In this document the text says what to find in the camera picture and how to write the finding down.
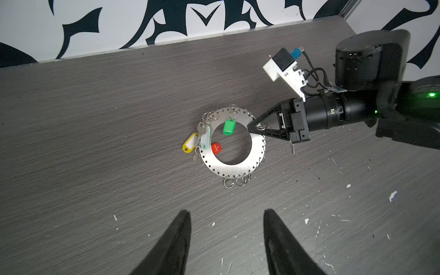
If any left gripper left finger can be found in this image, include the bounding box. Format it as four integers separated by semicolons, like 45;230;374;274
131;210;191;275

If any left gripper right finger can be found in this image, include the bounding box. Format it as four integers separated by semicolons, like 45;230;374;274
264;209;325;275

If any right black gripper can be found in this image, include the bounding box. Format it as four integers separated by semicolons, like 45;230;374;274
247;98;310;144

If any green capped key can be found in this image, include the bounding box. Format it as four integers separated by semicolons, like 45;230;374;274
223;119;236;136

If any red capped key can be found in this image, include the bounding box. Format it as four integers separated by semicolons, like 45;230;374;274
211;143;222;155

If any yellow capped key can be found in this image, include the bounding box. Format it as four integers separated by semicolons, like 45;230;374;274
182;132;198;154

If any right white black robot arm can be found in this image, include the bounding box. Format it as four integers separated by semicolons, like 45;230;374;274
247;29;440;149

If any pale mint key tag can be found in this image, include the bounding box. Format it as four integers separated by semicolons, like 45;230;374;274
197;122;211;150

